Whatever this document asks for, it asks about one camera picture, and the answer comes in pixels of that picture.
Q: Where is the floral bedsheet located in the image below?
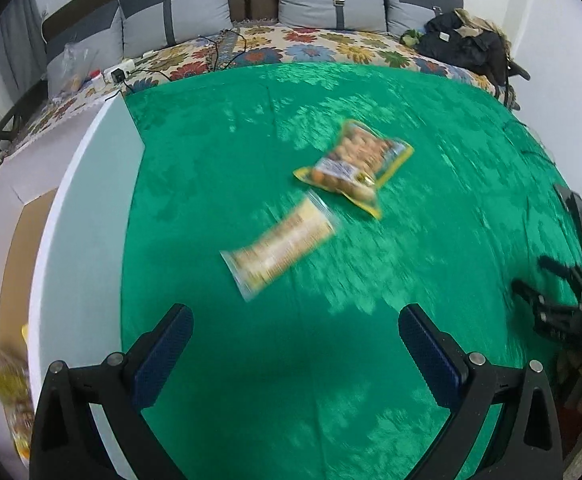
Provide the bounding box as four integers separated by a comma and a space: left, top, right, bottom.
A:
0, 22, 503, 201

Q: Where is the black cable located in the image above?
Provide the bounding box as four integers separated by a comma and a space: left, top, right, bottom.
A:
121, 30, 274, 92

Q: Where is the black bag with clothes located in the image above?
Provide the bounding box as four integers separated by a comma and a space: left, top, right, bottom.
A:
413, 11, 511, 86

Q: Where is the white power strip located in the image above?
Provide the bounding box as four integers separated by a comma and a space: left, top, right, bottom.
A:
102, 58, 137, 84

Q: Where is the dark metal frame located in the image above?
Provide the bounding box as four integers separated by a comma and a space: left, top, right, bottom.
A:
0, 91, 52, 150

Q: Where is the clear plastic bag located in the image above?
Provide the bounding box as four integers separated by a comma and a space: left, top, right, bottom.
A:
46, 42, 108, 97

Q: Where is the black phone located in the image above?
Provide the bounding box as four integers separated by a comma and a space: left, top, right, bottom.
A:
554, 184, 582, 263

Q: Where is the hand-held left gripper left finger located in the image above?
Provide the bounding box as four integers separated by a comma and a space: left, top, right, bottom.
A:
30, 304, 194, 480

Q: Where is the khaki cloth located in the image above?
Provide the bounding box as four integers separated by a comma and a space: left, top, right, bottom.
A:
454, 8, 511, 43

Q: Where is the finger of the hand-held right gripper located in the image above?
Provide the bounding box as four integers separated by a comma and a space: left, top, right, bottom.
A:
512, 280, 582, 348
538, 256, 582, 303

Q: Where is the grey curtain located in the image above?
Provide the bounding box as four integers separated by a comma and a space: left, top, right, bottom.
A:
0, 0, 46, 68

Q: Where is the clear beige cracker packet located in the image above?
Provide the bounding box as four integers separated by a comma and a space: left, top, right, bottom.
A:
219, 194, 342, 303

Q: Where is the yellow-edged peanut packet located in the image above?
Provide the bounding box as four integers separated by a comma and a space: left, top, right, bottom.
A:
292, 119, 415, 221

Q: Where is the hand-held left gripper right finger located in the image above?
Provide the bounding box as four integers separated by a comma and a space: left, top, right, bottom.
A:
398, 304, 564, 480

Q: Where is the white cardboard box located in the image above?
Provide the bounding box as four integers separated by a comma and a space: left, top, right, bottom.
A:
0, 94, 146, 480

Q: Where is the green blanket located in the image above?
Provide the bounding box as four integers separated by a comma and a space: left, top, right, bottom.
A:
121, 62, 582, 480

